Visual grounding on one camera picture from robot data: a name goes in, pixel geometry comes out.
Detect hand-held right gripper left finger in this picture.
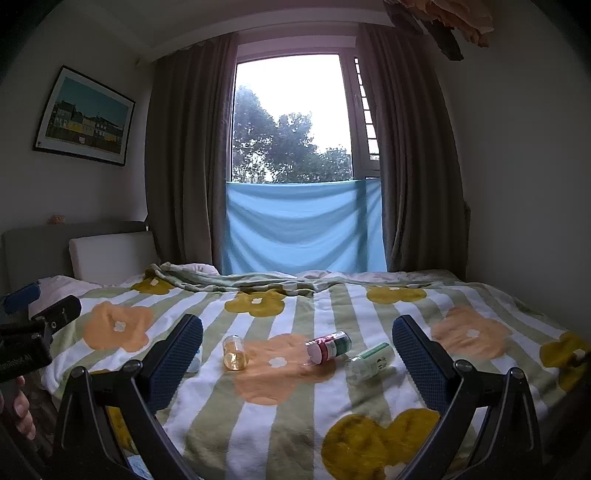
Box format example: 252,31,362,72
52,315,204,480

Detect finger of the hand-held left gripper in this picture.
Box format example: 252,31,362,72
1,282,42,316
30,295,82,346

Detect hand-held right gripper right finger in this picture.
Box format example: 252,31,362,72
392,315,551,480

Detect person's left hand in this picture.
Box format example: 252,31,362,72
0,376,37,440

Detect grey bed headboard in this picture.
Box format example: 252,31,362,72
2,220,151,296

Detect white green-label bottle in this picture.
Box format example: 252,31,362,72
344,342,397,387

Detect clear amber bottle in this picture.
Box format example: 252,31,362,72
223,335,250,372

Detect white pillow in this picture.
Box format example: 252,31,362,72
69,232,160,283

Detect white bedsheet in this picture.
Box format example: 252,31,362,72
295,268,459,288

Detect pink and green bottle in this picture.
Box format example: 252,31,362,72
304,330,353,367

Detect floral striped blanket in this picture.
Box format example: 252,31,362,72
41,262,591,480

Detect blue cloth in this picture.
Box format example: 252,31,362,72
221,179,387,277

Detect framed town picture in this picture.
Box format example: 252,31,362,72
33,65,136,167

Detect brown curtain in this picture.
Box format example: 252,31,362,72
358,21,467,274
145,31,239,274

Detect hanging dried flowers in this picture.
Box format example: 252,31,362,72
382,0,496,62

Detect white frame window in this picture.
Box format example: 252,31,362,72
229,39,383,184

